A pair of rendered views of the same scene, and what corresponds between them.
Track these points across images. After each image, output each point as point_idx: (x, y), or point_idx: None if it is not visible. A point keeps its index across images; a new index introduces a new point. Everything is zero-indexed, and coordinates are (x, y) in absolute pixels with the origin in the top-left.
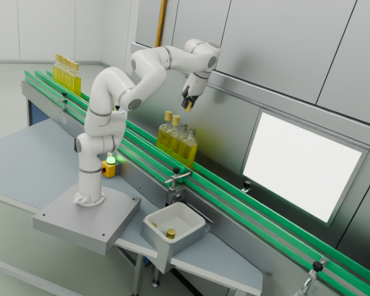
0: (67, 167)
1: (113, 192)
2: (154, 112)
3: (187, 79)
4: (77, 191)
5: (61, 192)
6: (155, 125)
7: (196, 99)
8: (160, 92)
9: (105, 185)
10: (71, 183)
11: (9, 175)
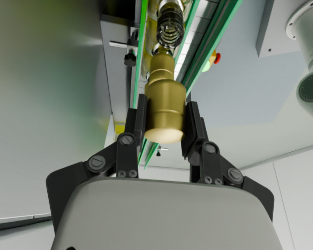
0: (218, 83)
1: (285, 2)
2: (97, 113)
3: (49, 208)
4: (294, 41)
5: (273, 55)
6: (100, 90)
7: (123, 140)
8: (85, 150)
9: (231, 33)
10: (249, 61)
11: (260, 97)
